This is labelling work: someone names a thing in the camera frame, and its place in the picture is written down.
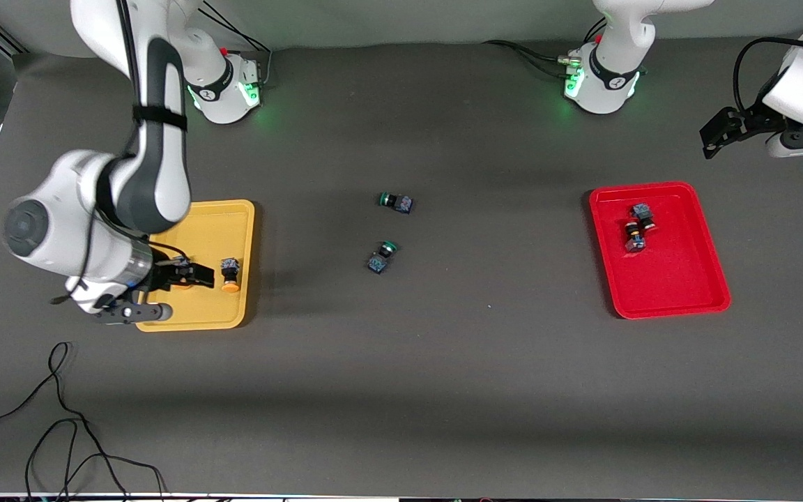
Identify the yellow push button switch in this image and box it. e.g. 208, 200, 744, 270
219, 257, 243, 294

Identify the yellow plastic tray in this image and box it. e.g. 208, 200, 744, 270
135, 199, 256, 333

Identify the red plastic tray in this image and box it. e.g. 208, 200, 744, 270
588, 181, 732, 320

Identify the dark grey table mat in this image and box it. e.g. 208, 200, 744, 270
0, 28, 803, 499

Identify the black cable strap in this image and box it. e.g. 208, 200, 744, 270
132, 103, 188, 131

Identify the thin black loose cable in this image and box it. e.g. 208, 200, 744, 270
24, 417, 167, 502
0, 340, 130, 502

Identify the black left arm base cable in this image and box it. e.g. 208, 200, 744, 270
482, 38, 580, 79
581, 15, 609, 46

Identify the black arm base cable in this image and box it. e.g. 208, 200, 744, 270
581, 15, 609, 46
199, 0, 274, 88
482, 38, 580, 79

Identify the green push button switch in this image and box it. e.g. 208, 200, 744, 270
367, 241, 399, 275
378, 192, 414, 215

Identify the black right arm base cable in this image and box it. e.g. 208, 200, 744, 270
199, 0, 274, 88

